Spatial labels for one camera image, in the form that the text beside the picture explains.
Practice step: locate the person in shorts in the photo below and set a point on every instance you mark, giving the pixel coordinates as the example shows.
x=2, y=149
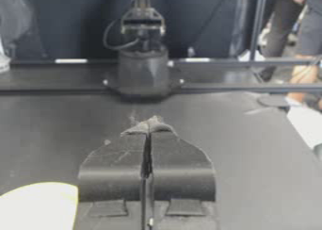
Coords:
x=309, y=32

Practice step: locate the yellow plate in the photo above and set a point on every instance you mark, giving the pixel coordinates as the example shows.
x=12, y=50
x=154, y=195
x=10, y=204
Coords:
x=37, y=208

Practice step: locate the black metal frame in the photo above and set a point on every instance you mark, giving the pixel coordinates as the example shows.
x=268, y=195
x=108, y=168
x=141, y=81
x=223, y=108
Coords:
x=229, y=62

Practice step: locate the person in dark trousers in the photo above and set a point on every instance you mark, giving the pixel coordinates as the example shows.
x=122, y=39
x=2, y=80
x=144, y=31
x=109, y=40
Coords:
x=280, y=29

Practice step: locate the white sheet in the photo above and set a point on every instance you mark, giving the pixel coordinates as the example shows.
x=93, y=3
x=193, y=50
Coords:
x=307, y=125

